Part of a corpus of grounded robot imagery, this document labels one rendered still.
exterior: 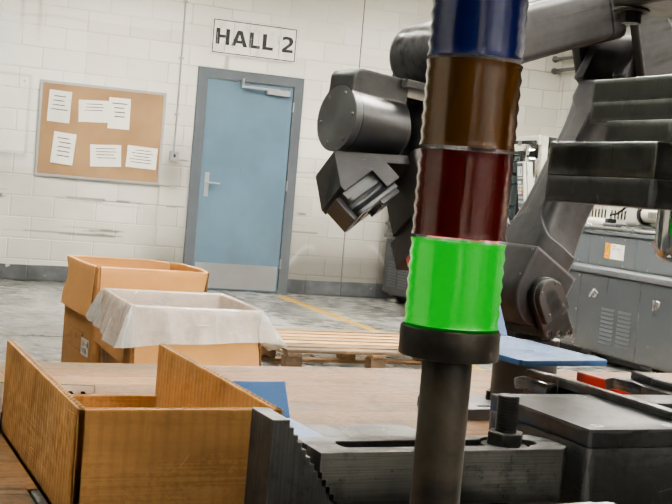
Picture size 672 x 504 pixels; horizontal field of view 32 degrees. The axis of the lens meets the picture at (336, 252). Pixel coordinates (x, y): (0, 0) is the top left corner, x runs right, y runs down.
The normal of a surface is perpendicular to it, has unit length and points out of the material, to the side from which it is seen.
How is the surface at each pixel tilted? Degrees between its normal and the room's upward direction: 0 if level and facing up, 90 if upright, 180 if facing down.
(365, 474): 90
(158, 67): 90
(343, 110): 85
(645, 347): 90
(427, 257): 104
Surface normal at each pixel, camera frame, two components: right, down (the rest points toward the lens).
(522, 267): -0.68, -0.51
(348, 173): 0.38, -0.44
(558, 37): 0.58, 0.15
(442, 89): -0.72, 0.22
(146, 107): 0.36, 0.08
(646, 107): -0.91, -0.06
